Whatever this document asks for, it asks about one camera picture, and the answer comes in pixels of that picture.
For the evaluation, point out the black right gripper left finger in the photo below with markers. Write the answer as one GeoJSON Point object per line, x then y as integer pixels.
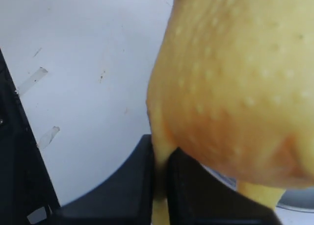
{"type": "Point", "coordinates": [125, 198]}

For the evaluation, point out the yellow rubber chicken toy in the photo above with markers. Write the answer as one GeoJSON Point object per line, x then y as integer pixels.
{"type": "Point", "coordinates": [233, 87]}

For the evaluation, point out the clear tape strip lower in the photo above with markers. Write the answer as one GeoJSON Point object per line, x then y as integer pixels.
{"type": "Point", "coordinates": [47, 138]}

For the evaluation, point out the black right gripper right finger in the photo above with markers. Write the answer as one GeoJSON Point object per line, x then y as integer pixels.
{"type": "Point", "coordinates": [195, 197]}

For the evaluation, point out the clear tape strip upper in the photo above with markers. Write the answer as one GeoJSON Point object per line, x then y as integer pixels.
{"type": "Point", "coordinates": [31, 81]}

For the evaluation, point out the clear tape strip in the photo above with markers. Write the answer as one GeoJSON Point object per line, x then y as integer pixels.
{"type": "Point", "coordinates": [31, 81]}
{"type": "Point", "coordinates": [47, 138]}

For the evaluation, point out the round stainless steel plate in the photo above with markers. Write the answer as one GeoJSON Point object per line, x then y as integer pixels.
{"type": "Point", "coordinates": [299, 200]}

